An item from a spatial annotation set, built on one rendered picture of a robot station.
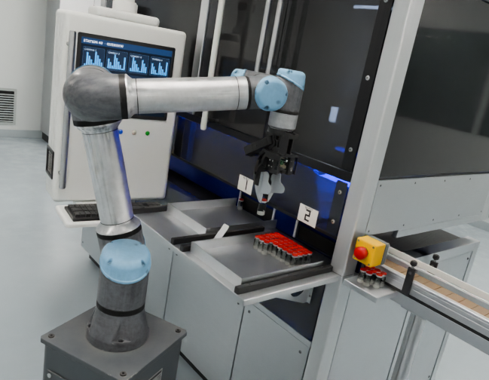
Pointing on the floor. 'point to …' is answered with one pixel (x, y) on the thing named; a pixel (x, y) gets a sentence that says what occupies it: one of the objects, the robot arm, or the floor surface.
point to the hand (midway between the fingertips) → (262, 197)
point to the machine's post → (364, 179)
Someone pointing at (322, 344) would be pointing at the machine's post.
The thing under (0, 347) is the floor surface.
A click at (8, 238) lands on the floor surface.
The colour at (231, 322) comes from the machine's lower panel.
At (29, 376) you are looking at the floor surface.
